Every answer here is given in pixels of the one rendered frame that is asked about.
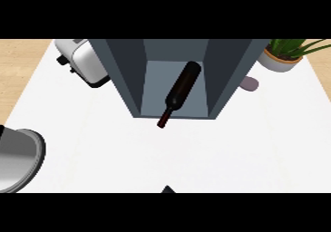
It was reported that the dark wine bottle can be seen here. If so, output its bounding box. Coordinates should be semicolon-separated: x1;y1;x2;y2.
156;61;203;130

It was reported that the green plant in white pot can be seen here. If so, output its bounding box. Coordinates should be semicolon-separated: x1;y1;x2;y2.
257;39;331;73

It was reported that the silver round pot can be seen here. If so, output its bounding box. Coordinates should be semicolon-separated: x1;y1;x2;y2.
0;122;48;194

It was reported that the small mauve round object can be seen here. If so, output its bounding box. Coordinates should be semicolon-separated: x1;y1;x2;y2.
238;75;260;92

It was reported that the white toaster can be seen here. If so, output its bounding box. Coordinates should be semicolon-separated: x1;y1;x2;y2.
54;39;111;89

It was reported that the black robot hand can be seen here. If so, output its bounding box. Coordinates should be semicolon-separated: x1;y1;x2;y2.
160;185;178;194

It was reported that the dark grey open cabinet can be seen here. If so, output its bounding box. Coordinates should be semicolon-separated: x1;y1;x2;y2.
88;39;272;121

